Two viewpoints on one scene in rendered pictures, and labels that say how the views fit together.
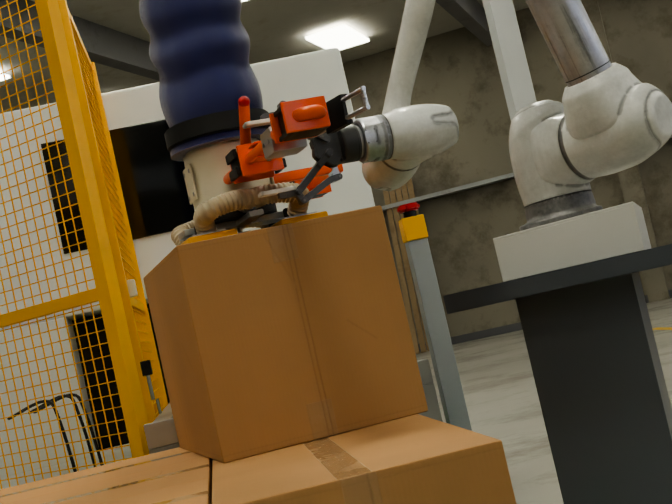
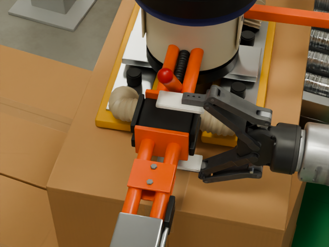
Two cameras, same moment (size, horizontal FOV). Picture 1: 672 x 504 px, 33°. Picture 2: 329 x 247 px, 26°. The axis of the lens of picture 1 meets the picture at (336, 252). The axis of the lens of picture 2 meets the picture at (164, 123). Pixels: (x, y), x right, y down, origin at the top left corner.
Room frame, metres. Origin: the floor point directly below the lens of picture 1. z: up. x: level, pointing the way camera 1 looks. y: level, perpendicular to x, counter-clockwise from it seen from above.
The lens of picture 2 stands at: (1.54, -0.23, 1.90)
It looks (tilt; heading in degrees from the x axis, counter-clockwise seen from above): 49 degrees down; 29
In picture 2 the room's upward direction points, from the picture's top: straight up
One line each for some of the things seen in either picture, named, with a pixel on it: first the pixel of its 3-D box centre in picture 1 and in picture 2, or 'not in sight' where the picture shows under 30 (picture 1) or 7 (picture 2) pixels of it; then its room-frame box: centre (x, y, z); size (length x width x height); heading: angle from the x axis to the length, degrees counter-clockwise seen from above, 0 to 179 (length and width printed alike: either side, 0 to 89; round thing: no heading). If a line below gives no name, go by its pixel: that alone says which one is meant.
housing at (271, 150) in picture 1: (283, 140); (136, 245); (1.97, 0.05, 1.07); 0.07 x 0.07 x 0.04; 18
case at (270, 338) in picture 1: (271, 337); (193, 146); (2.40, 0.17, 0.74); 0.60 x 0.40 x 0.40; 16
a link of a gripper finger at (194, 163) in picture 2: (277, 191); (179, 160); (2.17, 0.08, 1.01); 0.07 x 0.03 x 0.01; 108
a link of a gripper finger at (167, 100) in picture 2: (261, 122); (181, 102); (2.17, 0.08, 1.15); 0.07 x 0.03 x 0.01; 108
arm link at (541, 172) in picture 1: (548, 150); not in sight; (2.55, -0.52, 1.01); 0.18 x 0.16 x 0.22; 40
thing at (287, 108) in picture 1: (299, 120); not in sight; (1.84, 0.01, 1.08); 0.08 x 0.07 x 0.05; 18
